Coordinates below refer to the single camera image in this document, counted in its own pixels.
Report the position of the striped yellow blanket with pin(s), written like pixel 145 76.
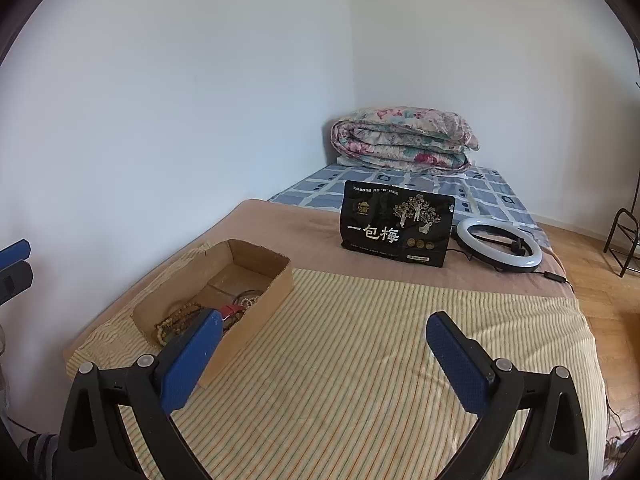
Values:
pixel 340 383

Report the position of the white ring light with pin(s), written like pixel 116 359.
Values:
pixel 501 245

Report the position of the blue checkered bed sheet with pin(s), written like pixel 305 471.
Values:
pixel 479 192

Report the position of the black snack bag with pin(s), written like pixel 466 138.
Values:
pixel 395 223

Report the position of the black clothes rack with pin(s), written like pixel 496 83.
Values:
pixel 622 243

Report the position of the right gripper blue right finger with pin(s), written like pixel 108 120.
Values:
pixel 552 443

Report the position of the brown cardboard box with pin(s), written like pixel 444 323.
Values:
pixel 218 276

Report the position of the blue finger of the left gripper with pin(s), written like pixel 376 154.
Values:
pixel 14 253
pixel 14 280

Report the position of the brown bed cover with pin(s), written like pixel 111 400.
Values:
pixel 311 240

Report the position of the folded floral quilt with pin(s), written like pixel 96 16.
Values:
pixel 413 139

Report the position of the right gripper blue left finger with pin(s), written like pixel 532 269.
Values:
pixel 93 442

